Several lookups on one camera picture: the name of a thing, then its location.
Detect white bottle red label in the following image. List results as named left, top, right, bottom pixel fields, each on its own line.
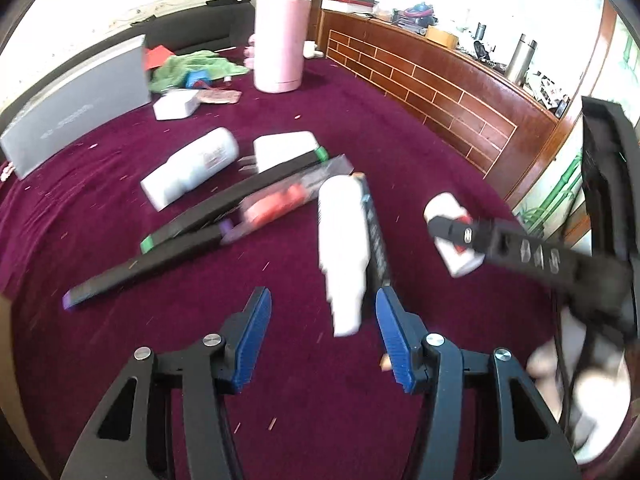
left=423, top=192, right=486, bottom=279

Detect tall white tube bottle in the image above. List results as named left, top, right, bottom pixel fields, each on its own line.
left=318, top=176, right=370, bottom=337

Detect person's right hand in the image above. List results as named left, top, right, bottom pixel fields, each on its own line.
left=526, top=308, right=631, bottom=465

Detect steel thermos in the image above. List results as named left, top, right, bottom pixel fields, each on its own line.
left=504, top=34, right=537, bottom=87

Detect maroon bed blanket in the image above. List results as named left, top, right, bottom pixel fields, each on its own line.
left=1, top=60, right=553, bottom=479

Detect orange tipped black marker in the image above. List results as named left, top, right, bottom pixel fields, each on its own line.
left=354, top=172, right=392, bottom=298

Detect purple capped black marker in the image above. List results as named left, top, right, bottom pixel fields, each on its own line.
left=62, top=220, right=233, bottom=310

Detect clear case red item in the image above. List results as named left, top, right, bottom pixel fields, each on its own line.
left=240, top=155, right=354, bottom=231

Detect white pill bottle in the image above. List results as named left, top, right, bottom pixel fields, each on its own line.
left=141, top=127, right=239, bottom=211

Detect white charger plug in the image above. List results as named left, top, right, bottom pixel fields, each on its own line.
left=238, top=131, right=319, bottom=174

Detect green capped black marker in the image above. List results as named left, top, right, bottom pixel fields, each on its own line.
left=140, top=146, right=329, bottom=254

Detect white power adapter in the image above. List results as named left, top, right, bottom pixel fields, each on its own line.
left=153, top=89, right=201, bottom=122

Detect brown patterned card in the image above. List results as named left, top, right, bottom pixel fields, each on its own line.
left=195, top=89, right=242, bottom=105

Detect grey shoe box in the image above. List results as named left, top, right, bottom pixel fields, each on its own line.
left=1, top=35, right=151, bottom=179

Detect blue small object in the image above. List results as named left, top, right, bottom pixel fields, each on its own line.
left=184, top=70, right=213, bottom=89

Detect green cloth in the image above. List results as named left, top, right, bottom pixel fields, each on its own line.
left=149, top=50, right=250, bottom=93

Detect pink thermos bottle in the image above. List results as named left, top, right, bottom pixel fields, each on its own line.
left=253, top=0, right=311, bottom=94

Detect red paper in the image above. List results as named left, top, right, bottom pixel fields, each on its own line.
left=143, top=46, right=174, bottom=70

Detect pink crochet item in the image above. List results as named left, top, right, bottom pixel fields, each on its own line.
left=244, top=35, right=256, bottom=70

